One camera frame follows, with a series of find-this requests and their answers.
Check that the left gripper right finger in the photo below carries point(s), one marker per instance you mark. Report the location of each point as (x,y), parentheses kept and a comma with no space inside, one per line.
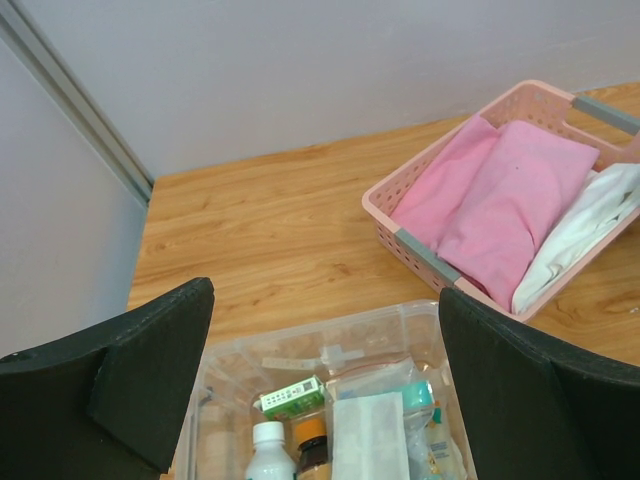
(535,406)

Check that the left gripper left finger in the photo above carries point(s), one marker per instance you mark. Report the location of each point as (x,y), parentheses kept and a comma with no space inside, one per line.
(109,401)

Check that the teal plaster packet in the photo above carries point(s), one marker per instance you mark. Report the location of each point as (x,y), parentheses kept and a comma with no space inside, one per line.
(418,410)

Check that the white gauze pad packet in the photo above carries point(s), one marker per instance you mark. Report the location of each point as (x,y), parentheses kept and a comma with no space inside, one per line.
(369,438)

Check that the clear plastic medicine box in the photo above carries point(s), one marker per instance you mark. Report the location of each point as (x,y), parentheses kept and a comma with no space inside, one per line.
(346,356)

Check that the white medicine bottle green label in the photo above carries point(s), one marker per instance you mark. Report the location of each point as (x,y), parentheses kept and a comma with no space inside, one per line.
(270,460)

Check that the green medicine box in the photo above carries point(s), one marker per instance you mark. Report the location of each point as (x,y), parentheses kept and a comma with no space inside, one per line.
(292,401)

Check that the green white bandage packet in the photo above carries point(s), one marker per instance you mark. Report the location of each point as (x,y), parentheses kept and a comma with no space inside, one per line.
(445,452)

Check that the pink folded cloth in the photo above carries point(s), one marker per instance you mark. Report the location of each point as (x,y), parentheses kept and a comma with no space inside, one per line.
(489,199)

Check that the brown glass bottle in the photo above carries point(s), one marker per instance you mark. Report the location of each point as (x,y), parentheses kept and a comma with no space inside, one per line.
(312,444)

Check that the white folded cloth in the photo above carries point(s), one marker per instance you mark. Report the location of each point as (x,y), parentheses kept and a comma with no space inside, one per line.
(606,199)

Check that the pink plastic basket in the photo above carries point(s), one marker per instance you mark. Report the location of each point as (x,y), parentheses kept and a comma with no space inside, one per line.
(580,118)

